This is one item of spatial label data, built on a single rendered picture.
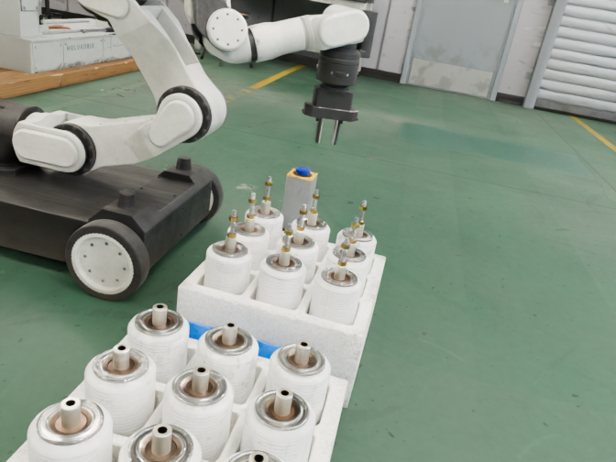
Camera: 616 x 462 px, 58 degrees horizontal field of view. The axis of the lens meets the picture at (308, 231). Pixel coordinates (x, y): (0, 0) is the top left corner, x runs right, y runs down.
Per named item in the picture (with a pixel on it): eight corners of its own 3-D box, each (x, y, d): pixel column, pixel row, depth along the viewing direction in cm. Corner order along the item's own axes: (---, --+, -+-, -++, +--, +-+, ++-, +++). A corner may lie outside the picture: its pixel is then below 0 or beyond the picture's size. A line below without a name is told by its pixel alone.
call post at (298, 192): (270, 277, 160) (286, 175, 147) (278, 267, 166) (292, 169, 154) (294, 283, 158) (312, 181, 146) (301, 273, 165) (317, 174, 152)
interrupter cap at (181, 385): (161, 399, 74) (161, 395, 73) (185, 366, 81) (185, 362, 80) (215, 414, 73) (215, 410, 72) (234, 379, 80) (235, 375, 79)
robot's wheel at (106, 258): (64, 291, 138) (62, 216, 130) (76, 281, 142) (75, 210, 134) (139, 310, 135) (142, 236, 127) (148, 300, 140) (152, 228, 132)
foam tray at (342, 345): (172, 357, 120) (177, 286, 113) (236, 279, 156) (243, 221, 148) (346, 409, 114) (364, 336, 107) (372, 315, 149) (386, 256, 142)
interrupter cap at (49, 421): (22, 437, 65) (21, 433, 64) (61, 396, 71) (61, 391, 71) (81, 455, 64) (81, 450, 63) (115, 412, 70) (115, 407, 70)
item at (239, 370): (180, 440, 91) (188, 350, 84) (203, 402, 99) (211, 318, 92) (236, 456, 89) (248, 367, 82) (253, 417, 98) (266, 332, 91)
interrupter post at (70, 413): (56, 428, 67) (55, 406, 65) (68, 414, 69) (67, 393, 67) (73, 434, 66) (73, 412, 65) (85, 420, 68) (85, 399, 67)
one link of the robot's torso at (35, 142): (11, 165, 150) (8, 116, 145) (57, 148, 168) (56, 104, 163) (82, 181, 147) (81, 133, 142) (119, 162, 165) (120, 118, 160)
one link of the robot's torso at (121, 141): (27, 134, 145) (186, 82, 131) (72, 119, 163) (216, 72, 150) (53, 189, 150) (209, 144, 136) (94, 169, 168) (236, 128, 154)
